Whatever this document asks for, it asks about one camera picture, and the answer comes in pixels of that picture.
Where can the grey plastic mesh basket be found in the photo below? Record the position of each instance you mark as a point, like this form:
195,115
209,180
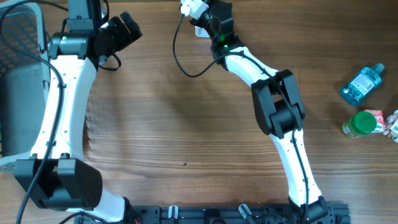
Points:
24,80

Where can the white barcode scanner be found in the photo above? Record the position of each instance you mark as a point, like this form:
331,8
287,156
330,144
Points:
201,32

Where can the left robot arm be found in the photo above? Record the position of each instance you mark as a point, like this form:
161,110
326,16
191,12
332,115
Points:
55,176

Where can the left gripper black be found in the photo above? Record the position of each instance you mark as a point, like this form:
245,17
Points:
125,38

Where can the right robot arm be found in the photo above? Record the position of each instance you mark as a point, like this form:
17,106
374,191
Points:
277,103

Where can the green lid jar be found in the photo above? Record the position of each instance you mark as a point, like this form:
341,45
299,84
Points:
360,124

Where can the blue mouthwash bottle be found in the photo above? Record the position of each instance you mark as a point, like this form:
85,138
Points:
366,80

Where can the red tissue pack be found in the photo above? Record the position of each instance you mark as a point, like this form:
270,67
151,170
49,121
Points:
379,119

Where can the beige snack bag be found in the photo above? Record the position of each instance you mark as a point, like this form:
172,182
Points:
391,127

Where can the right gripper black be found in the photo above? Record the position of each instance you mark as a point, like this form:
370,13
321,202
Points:
198,22

